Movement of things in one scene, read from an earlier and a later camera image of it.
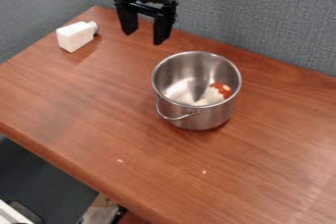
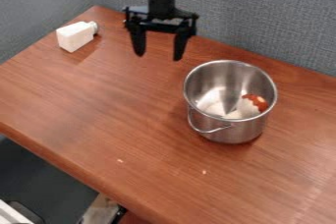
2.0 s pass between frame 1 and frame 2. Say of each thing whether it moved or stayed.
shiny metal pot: moved
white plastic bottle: stayed
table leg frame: stayed
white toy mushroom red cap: moved
